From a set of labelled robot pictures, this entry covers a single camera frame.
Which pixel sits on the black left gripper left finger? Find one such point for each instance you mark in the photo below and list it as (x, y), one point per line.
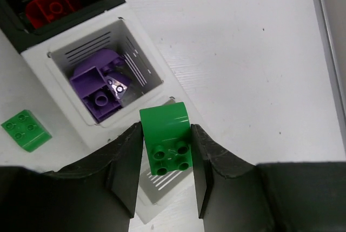
(96, 193)

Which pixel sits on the red round lego piece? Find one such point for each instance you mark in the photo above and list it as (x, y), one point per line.
(43, 12)

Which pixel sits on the green 2x2 lego brick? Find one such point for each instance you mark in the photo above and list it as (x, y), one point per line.
(26, 130)

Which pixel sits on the white slotted container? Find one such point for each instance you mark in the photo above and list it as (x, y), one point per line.
(153, 82)

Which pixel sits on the purple curved lego brick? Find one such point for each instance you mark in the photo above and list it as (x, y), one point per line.
(88, 81)

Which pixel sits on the purple flower lego brick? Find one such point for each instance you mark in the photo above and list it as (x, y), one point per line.
(119, 84)

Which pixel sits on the green sloped lego brick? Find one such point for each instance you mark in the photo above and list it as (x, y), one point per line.
(167, 137)

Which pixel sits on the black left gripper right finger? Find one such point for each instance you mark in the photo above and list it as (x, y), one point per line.
(234, 195)

